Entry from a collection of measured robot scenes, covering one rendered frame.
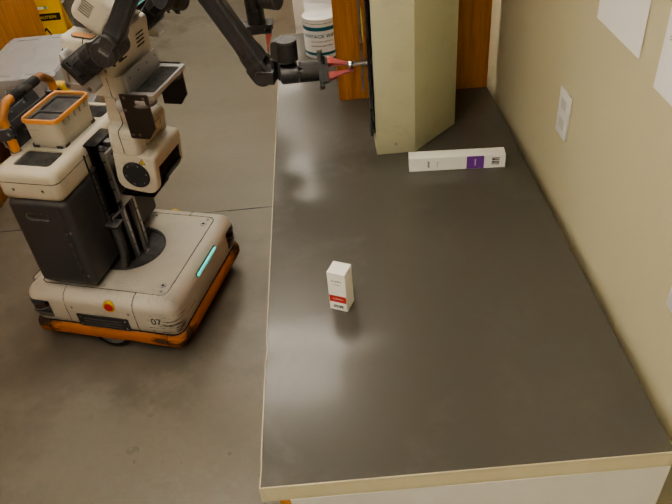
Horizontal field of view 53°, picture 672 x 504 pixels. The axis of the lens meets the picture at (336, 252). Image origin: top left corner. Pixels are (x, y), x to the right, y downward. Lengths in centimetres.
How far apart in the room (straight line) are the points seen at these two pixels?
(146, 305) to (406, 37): 142
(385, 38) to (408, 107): 21
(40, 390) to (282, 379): 167
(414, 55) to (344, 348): 83
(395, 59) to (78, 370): 177
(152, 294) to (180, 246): 29
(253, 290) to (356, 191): 126
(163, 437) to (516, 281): 147
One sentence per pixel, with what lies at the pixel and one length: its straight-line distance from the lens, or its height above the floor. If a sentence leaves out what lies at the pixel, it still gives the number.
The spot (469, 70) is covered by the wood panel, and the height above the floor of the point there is 100.
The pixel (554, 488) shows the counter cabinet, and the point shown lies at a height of 86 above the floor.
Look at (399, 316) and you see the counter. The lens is 142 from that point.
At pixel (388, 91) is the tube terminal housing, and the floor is 113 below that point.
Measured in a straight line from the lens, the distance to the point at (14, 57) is 407.
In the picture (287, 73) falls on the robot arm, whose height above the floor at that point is 118.
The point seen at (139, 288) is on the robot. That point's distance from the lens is 268.
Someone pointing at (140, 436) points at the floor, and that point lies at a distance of 256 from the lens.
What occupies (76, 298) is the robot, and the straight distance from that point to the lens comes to 278.
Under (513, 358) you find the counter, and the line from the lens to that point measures 136.
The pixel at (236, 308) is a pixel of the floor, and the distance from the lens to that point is 289.
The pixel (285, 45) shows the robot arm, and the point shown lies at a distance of 187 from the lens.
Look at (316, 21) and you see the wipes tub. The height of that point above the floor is 108.
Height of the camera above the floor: 194
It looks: 39 degrees down
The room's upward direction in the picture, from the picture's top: 6 degrees counter-clockwise
